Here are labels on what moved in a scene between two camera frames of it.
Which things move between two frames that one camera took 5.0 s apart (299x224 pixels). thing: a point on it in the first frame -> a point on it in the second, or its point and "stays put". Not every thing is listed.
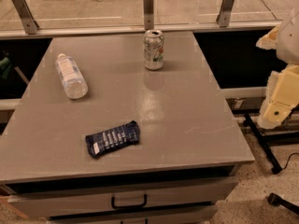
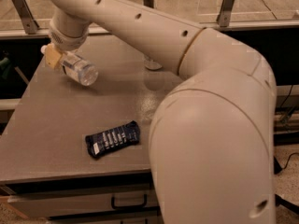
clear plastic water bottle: [74, 83] -> [79, 69]
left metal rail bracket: [29, 21] stays put
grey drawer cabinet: [121, 129] stays put
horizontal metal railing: [99, 32] stays put
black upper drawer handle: [128, 206] stays put
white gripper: [289, 42] -> [67, 42]
